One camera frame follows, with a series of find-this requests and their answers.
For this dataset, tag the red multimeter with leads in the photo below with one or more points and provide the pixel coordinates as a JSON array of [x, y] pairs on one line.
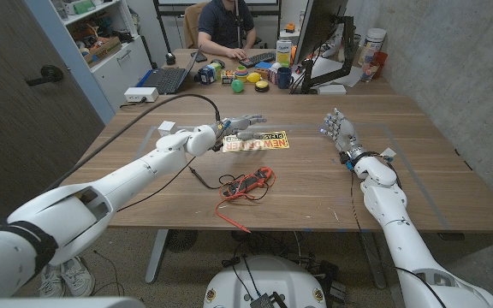
[[225, 216]]

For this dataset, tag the small black desk gadget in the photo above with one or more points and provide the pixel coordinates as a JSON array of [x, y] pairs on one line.
[[170, 59]]

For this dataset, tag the grey table leg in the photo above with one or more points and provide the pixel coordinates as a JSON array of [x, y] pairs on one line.
[[156, 256]]

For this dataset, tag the colourful puzzle box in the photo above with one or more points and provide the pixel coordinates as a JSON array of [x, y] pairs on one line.
[[227, 77]]

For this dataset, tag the yellow and black disc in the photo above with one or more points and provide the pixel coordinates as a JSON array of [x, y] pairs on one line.
[[262, 86]]

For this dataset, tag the orange toy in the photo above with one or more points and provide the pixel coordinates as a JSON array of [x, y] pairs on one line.
[[289, 27]]

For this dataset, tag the white paper sheet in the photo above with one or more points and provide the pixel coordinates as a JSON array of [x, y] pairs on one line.
[[328, 68]]

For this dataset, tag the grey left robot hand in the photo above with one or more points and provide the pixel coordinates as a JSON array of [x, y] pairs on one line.
[[239, 123]]

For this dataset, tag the black computer monitor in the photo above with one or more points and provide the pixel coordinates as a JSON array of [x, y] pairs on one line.
[[319, 23]]

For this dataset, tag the person in dark shirt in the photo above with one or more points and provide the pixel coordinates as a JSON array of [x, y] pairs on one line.
[[223, 23]]

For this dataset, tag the black smartphone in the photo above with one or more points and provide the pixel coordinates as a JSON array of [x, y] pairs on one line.
[[199, 56]]

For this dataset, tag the white carton with yellow print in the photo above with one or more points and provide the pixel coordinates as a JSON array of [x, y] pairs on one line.
[[283, 52]]

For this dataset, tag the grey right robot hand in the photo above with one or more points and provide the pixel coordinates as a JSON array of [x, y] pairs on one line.
[[346, 133]]

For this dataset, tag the black reacher grabber pole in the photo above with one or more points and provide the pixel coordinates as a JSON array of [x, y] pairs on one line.
[[239, 25]]

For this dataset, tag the green plastic egg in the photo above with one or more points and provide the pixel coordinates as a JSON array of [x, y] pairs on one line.
[[237, 86]]

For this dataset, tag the dark blue mug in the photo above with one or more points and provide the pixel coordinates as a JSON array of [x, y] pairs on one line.
[[283, 78]]

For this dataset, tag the white wipes canister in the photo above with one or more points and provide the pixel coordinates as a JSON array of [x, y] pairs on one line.
[[373, 43]]

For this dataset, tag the black keyboard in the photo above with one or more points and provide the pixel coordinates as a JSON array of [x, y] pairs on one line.
[[258, 58]]

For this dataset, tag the black floor fan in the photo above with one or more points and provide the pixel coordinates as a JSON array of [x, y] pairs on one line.
[[182, 240]]

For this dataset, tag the tan office chair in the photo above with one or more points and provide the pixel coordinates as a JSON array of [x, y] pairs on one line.
[[191, 23]]

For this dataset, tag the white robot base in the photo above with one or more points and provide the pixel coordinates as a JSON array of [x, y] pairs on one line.
[[268, 278]]

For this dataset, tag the cardboard box with clutter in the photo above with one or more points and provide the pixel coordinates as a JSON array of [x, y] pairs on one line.
[[103, 49]]

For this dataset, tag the white and red cup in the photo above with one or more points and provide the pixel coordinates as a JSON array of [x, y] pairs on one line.
[[273, 73]]

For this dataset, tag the black laptop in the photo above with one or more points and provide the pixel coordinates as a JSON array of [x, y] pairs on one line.
[[165, 79]]

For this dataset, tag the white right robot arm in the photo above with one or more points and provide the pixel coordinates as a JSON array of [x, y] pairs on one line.
[[383, 201]]

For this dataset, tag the flat white box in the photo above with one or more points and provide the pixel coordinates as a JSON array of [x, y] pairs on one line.
[[332, 89]]

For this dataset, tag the red clamp multimeter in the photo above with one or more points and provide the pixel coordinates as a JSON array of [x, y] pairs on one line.
[[248, 182]]

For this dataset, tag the red plastic cup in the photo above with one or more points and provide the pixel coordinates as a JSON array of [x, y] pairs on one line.
[[380, 62]]

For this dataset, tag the white sneaker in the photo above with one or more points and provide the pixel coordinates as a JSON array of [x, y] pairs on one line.
[[51, 282], [78, 278]]

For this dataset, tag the white power adapter box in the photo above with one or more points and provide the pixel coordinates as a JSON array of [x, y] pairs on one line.
[[140, 94]]

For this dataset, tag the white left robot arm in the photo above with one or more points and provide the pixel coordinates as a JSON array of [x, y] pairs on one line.
[[135, 175]]

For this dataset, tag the black multimeter test lead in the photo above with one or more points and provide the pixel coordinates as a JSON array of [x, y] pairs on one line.
[[199, 179]]

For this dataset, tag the small white box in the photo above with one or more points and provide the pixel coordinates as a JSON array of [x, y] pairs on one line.
[[166, 128]]

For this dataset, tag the yellow new driver sticker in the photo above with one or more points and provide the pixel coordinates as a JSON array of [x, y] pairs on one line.
[[268, 142]]

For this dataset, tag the white shelf cabinet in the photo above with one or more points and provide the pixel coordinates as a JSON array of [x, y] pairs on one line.
[[118, 72]]

